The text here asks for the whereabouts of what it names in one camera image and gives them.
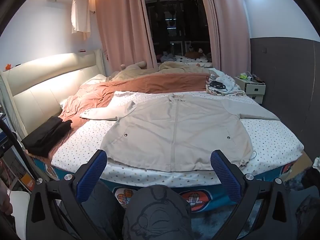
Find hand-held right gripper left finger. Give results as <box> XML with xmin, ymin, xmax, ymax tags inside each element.
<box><xmin>26</xmin><ymin>149</ymin><xmax>108</xmax><ymax>240</ymax></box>

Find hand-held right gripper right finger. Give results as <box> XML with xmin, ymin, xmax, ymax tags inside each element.
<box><xmin>210</xmin><ymin>149</ymin><xmax>294</xmax><ymax>240</ymax></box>

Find beige zip jacket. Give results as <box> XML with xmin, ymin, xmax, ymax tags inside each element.
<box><xmin>80</xmin><ymin>92</ymin><xmax>280</xmax><ymax>172</ymax></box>

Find black folded clothes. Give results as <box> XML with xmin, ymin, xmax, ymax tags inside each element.
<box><xmin>21</xmin><ymin>116</ymin><xmax>73</xmax><ymax>158</ymax></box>

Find bed with dotted sheet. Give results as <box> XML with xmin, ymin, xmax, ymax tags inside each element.
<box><xmin>51</xmin><ymin>90</ymin><xmax>304</xmax><ymax>188</ymax></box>

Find orange box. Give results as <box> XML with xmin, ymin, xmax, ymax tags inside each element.
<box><xmin>20</xmin><ymin>172</ymin><xmax>35</xmax><ymax>192</ymax></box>

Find white nightstand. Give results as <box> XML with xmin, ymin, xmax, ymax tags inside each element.
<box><xmin>234</xmin><ymin>76</ymin><xmax>267</xmax><ymax>103</ymax></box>

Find white pillow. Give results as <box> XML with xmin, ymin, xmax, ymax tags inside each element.
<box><xmin>85</xmin><ymin>74</ymin><xmax>107</xmax><ymax>85</ymax></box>

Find cream padded headboard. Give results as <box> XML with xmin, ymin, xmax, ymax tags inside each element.
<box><xmin>0</xmin><ymin>49</ymin><xmax>107</xmax><ymax>140</ymax></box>

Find orange-brown blanket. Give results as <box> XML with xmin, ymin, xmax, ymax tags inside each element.
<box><xmin>59</xmin><ymin>73</ymin><xmax>220</xmax><ymax>130</ymax></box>

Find beige plush blanket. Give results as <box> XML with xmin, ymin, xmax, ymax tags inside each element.
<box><xmin>110</xmin><ymin>60</ymin><xmax>220</xmax><ymax>82</ymax></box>

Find brown plush toy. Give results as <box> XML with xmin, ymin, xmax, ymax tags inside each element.
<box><xmin>185</xmin><ymin>47</ymin><xmax>203</xmax><ymax>58</ymax></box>

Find pink curtain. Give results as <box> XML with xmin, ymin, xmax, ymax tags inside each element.
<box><xmin>95</xmin><ymin>0</ymin><xmax>159</xmax><ymax>72</ymax></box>
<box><xmin>197</xmin><ymin>0</ymin><xmax>252</xmax><ymax>73</ymax></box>

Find white hanging garment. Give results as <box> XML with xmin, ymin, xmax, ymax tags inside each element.
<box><xmin>71</xmin><ymin>0</ymin><xmax>91</xmax><ymax>40</ymax></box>

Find thick black cable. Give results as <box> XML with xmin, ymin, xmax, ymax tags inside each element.
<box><xmin>0</xmin><ymin>119</ymin><xmax>34</xmax><ymax>180</ymax></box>

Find black cable bundle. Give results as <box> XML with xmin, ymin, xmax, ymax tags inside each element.
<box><xmin>205</xmin><ymin>76</ymin><xmax>228</xmax><ymax>94</ymax></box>

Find black cables on white cloth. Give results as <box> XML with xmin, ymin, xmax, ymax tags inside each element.
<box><xmin>205</xmin><ymin>74</ymin><xmax>247</xmax><ymax>97</ymax></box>

